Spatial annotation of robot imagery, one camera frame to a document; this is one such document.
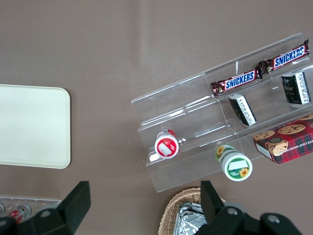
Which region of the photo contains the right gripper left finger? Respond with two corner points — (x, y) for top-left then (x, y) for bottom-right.
(0, 181), (91, 235)

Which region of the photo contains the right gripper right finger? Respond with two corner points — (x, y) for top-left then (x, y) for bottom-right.
(195, 180), (304, 235)

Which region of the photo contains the light wicker basket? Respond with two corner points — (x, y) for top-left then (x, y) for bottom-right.
(158, 187), (227, 235)

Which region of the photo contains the cream plastic tray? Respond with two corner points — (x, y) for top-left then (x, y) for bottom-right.
(0, 84), (71, 169)

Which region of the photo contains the clear acrylic bottle stand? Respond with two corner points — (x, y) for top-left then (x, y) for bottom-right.
(0, 195), (62, 221)

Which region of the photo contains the silver foil container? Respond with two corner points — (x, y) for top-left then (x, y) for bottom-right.
(174, 202), (208, 235)

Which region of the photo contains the green lid yogurt cup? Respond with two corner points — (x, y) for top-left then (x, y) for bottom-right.
(215, 144), (253, 182)

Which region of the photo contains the red Coca-Cola bottle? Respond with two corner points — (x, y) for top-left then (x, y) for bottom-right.
(9, 204), (32, 221)

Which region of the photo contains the red lid yogurt cup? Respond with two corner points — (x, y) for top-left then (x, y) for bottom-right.
(154, 129), (179, 160)

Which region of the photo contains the clear acrylic tiered stand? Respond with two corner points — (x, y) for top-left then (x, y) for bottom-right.
(131, 33), (313, 193)

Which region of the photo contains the red plaid cookie box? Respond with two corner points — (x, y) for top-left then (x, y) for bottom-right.
(253, 114), (313, 166)

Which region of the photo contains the small black white box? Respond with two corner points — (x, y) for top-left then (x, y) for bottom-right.
(280, 71), (313, 105)
(228, 94), (257, 127)

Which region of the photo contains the Snickers chocolate bar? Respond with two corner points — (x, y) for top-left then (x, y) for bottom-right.
(257, 39), (311, 75)
(210, 69), (264, 96)

